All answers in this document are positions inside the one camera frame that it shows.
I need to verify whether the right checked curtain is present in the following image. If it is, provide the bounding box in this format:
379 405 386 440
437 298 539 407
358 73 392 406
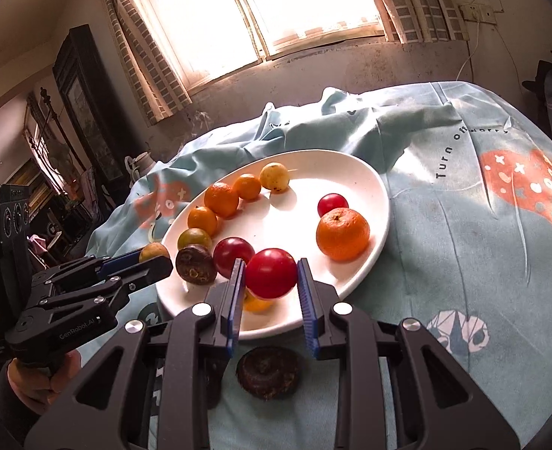
374 0 469 44

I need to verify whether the yellow lemon on plate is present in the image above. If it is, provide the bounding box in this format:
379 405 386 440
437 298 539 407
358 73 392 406
177 228 213 251

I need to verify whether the white kettle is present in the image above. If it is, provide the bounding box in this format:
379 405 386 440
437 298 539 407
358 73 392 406
124 151 156 185

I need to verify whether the large yellow-orange orange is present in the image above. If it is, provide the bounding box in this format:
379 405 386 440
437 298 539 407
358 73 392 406
260 163 290 193

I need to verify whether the left hand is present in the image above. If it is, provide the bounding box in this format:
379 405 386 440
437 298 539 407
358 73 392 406
7 351 82 414

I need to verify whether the wooden bookshelf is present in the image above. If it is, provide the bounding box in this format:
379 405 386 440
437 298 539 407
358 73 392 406
0 159 56 232

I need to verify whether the checked curtain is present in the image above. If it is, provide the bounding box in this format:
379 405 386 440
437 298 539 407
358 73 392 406
99 0 191 126
374 0 469 44

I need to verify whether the white oval plate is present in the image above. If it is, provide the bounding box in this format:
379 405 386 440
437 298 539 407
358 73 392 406
156 149 390 340

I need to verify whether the dark framed cabinet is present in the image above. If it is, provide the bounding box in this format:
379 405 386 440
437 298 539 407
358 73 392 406
52 24 138 197

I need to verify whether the bright window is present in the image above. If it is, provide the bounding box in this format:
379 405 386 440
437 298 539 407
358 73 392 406
133 0 383 92

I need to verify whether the wall socket with cable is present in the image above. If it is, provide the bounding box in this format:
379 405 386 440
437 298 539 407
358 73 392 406
455 0 521 87

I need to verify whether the small orange kumquat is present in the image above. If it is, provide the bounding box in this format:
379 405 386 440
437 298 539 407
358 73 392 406
232 174 262 202

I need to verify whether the red tomato back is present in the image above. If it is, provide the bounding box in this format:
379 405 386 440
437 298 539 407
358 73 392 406
213 237 256 278

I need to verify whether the small red tomato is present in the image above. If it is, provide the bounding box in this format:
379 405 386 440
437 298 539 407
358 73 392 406
317 193 349 216

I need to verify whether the small orange tangerine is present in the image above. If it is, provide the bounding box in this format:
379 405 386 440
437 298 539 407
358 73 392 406
186 206 218 237

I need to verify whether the small tan fruit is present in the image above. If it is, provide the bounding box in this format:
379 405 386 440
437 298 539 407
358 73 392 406
139 242 170 263

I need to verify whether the red tomato front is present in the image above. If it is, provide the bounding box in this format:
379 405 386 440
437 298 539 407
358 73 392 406
245 248 297 300

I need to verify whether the large rough orange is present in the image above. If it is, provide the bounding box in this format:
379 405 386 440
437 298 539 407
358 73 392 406
316 207 370 262

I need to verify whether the light blue printed tablecloth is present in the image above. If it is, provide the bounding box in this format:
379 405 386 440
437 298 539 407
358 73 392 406
87 81 552 449

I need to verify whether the yellow-orange round fruit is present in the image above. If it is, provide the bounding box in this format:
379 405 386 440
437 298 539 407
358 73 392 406
243 289 274 313

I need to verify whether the orange tangerine on plate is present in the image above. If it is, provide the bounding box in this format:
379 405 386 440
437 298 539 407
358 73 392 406
203 182 239 218

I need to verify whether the left checked curtain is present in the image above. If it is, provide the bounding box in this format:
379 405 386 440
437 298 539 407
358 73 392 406
99 0 191 126

